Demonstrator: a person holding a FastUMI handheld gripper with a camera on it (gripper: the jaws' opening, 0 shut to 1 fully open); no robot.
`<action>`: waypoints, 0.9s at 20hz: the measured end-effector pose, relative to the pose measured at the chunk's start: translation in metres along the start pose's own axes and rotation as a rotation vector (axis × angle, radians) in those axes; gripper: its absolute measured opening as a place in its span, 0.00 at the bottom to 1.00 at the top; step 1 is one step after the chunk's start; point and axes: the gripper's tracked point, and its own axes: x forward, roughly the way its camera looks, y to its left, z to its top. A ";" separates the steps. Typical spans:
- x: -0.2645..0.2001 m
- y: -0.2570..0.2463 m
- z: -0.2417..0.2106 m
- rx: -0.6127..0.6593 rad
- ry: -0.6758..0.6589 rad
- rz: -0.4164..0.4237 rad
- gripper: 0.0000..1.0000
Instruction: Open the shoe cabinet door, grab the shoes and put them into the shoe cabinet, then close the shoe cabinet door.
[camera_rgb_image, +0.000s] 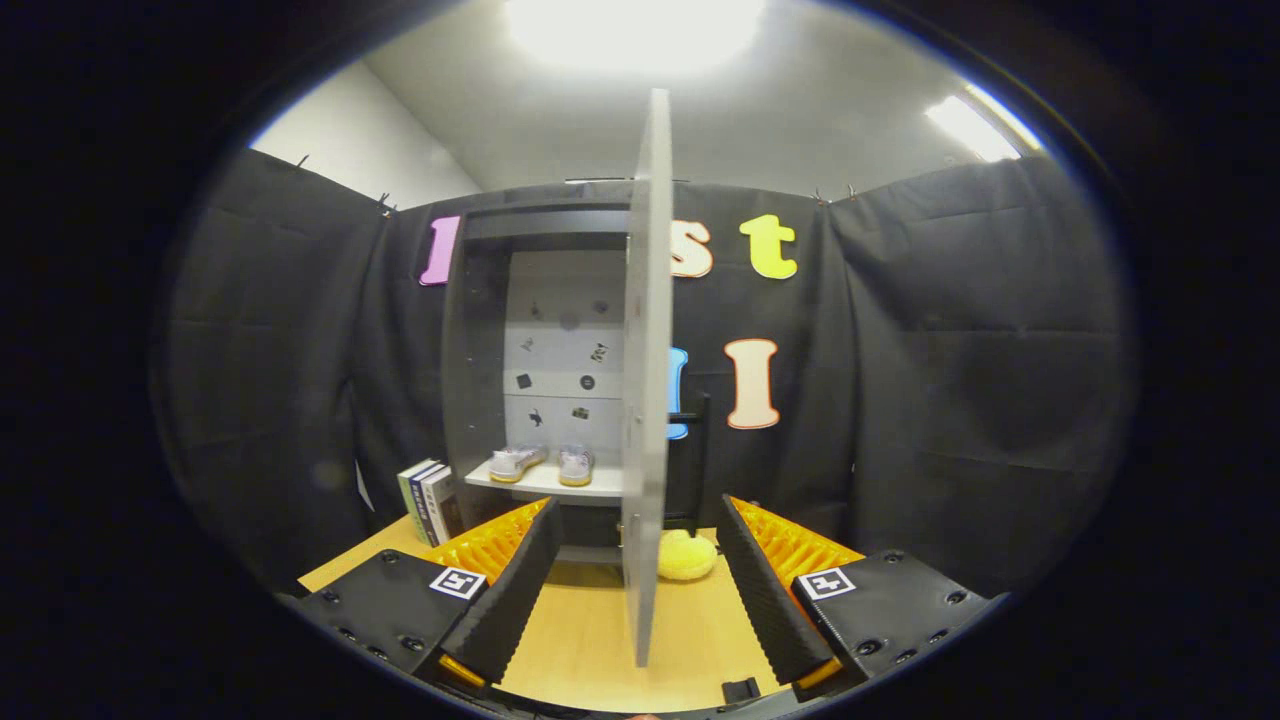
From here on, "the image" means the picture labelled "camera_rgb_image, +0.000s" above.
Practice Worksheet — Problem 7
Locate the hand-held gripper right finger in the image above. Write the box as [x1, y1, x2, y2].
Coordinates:
[714, 494, 1006, 693]

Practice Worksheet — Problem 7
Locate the black backdrop cloth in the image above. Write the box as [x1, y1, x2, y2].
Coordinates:
[150, 150, 1137, 601]

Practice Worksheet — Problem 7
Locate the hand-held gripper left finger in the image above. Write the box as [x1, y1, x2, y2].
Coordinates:
[298, 497, 563, 689]

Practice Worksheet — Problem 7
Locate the green spine book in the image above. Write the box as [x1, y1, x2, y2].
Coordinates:
[398, 459, 431, 546]

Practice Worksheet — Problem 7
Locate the dark blue spine book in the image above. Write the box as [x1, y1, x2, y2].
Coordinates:
[408, 462, 447, 547]

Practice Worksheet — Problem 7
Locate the ceiling light tube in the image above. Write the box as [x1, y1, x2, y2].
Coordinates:
[925, 84, 1042, 163]

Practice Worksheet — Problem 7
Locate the ceiling light panel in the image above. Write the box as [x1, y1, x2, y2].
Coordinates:
[505, 0, 767, 73]

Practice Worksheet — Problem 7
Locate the grey shoe cabinet door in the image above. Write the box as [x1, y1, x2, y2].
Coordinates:
[620, 88, 714, 669]

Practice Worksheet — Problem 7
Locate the yellow plush toy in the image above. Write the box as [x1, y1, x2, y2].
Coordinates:
[657, 530, 719, 583]

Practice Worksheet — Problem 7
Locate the dark grey shoe cabinet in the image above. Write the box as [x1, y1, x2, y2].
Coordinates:
[440, 200, 641, 567]

